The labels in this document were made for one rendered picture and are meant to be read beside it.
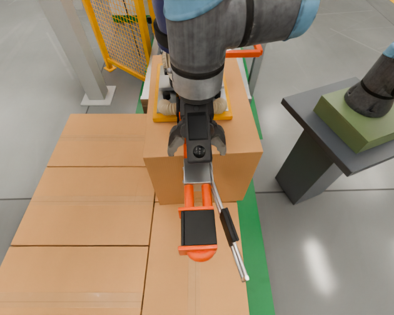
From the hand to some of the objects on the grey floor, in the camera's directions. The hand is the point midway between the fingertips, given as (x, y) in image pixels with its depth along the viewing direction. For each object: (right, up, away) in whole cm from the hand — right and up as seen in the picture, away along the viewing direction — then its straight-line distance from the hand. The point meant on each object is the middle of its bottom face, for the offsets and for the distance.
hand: (197, 157), depth 56 cm
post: (+49, +51, +165) cm, 180 cm away
